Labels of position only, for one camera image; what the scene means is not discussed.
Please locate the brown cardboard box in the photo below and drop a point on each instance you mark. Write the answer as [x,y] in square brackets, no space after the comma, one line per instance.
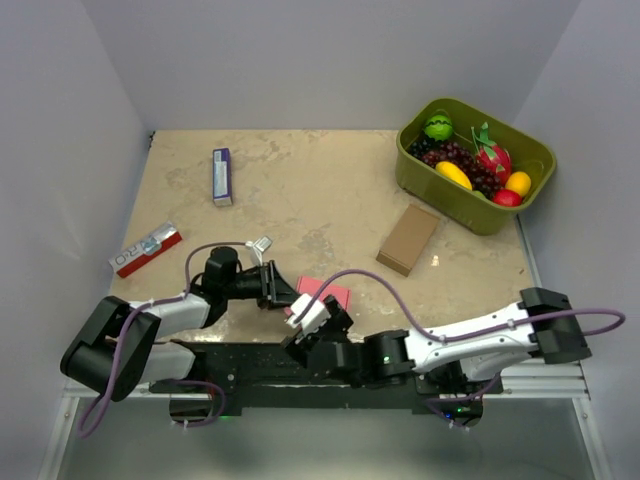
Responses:
[407,240]

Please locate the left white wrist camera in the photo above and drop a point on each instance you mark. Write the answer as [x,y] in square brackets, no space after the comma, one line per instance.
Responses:
[257,249]

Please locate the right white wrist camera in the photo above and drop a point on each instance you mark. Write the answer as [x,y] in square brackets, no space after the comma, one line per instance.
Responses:
[307,315]

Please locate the purple toothpaste box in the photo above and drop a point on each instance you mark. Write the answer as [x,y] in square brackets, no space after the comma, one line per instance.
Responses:
[221,177]

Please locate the orange toy lemon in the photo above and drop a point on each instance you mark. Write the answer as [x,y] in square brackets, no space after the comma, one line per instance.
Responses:
[519,182]

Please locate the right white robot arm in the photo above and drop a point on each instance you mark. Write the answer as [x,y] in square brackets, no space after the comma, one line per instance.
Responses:
[541,325]

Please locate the red white toothpaste box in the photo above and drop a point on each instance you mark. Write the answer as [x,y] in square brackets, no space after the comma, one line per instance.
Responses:
[139,254]

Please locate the dark purple toy grapes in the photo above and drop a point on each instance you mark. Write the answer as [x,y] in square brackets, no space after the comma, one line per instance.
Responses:
[431,152]

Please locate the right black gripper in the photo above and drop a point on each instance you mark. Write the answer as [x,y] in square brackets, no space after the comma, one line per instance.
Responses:
[339,319]

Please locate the pink paper box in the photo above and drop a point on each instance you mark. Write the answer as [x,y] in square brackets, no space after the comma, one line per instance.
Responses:
[309,286]

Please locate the red toy dragon fruit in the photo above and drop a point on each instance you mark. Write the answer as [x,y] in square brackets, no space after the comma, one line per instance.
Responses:
[490,154]

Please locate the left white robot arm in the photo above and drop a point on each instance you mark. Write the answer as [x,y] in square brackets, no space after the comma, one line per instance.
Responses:
[116,349]

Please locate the green toy watermelon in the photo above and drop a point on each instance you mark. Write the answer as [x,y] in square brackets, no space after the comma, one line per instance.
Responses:
[439,127]

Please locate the aluminium frame rail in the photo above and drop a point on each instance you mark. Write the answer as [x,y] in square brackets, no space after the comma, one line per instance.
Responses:
[530,378]

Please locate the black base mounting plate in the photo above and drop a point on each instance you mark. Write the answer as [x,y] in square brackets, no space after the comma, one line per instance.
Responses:
[229,378]

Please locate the red toy apple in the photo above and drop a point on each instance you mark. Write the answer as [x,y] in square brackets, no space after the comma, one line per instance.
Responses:
[507,198]

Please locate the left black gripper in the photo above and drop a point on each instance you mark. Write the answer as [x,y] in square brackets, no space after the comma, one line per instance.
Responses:
[273,288]

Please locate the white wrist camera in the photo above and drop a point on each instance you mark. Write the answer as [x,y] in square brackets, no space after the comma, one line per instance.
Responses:
[257,249]
[307,315]

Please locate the yellow toy mango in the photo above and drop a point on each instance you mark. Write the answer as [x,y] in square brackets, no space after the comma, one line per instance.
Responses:
[454,173]

